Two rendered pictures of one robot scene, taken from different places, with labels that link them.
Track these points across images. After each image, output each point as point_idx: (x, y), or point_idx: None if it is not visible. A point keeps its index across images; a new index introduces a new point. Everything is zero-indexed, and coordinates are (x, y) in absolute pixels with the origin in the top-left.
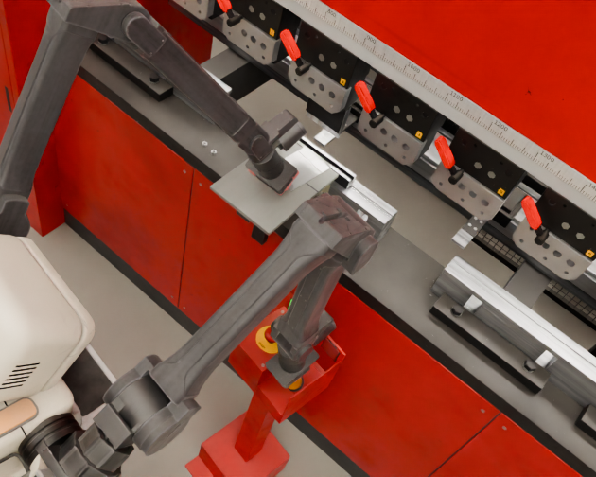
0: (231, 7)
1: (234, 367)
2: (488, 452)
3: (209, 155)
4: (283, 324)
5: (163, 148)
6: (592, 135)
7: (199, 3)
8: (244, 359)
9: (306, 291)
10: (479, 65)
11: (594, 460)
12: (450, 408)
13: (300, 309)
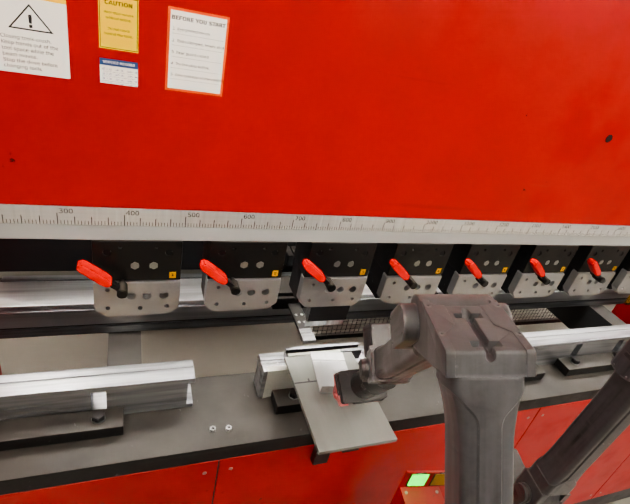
0: (226, 275)
1: None
2: (529, 440)
3: (229, 434)
4: (560, 485)
5: (166, 473)
6: (565, 194)
7: (162, 297)
8: None
9: (615, 433)
10: (487, 191)
11: (590, 384)
12: None
13: (595, 456)
